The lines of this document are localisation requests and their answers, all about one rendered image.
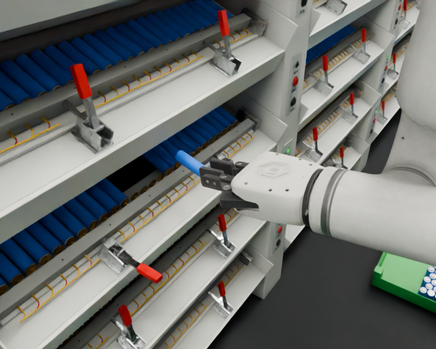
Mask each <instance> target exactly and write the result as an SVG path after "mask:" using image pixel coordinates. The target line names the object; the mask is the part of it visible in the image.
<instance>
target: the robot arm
mask: <svg viewBox="0 0 436 349"><path fill-rule="evenodd" d="M396 95H397V102H398V104H399V106H400V108H401V110H402V111H401V118H400V121H399V126H398V129H397V133H396V136H395V139H394V143H393V145H392V149H391V151H390V155H389V157H388V160H387V163H386V165H385V167H384V169H383V171H382V173H381V174H367V173H363V172H356V171H352V170H346V169H342V168H335V167H331V166H328V167H326V168H325V167H323V166H321V165H318V164H316V163H313V162H310V161H306V160H304V159H299V158H296V157H293V156H288V155H285V154H279V153H276V152H263V153H262V154H261V155H259V156H258V157H257V158H255V159H254V160H253V161H252V162H250V163H247V162H243V161H238V162H236V163H235V164H234V162H231V161H225V160H221V159H216V158H211V160H210V168H209V167H205V166H201V167H200V168H199V174H200V177H201V185H202V186H203V187H206V188H211V189H214V190H219V191H221V195H220V198H219V201H220V206H221V207H222V208H234V209H235V211H237V212H238V213H241V214H243V215H246V216H249V217H254V218H257V219H259V220H265V221H269V222H275V223H280V224H289V225H295V226H304V225H305V226H308V227H311V230H312V231H313V232H315V233H319V234H322V235H326V236H329V237H332V238H337V239H339V240H344V241H347V242H351V243H354V244H358V245H361V246H364V247H368V248H371V249H376V250H378V251H382V252H386V253H390V254H393V255H396V256H400V257H403V258H407V259H410V260H414V261H417V262H422V263H424V264H427V265H432V266H434V267H436V0H423V2H422V5H421V8H420V11H419V14H418V17H417V20H416V23H415V27H414V30H413V32H412V36H411V38H410V42H409V45H408V48H407V51H406V54H405V57H404V60H403V64H402V66H401V70H400V74H399V78H398V82H397V92H396Z"/></svg>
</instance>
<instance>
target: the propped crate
mask: <svg viewBox="0 0 436 349"><path fill-rule="evenodd" d="M428 267H432V265H427V264H424V263H422V262H417V261H414V260H410V259H407V258H403V257H400V256H396V255H393V254H390V253H386V252H383V254H382V256H381V258H380V260H379V263H378V265H377V266H376V267H375V269H374V273H373V277H372V284H371V285H374V286H375V287H378V288H380V289H383V290H385V291H387V292H390V293H391V294H394V295H395V296H398V297H400V298H403V299H405V300H407V301H410V302H411V303H414V304H415V305H418V306H420V307H423V308H425V309H427V310H430V311H431V312H434V313H436V301H433V300H431V299H429V298H426V297H425V296H422V295H420V294H418V291H419V288H420V287H421V283H422V281H423V279H424V276H425V274H426V271H427V268H428Z"/></svg>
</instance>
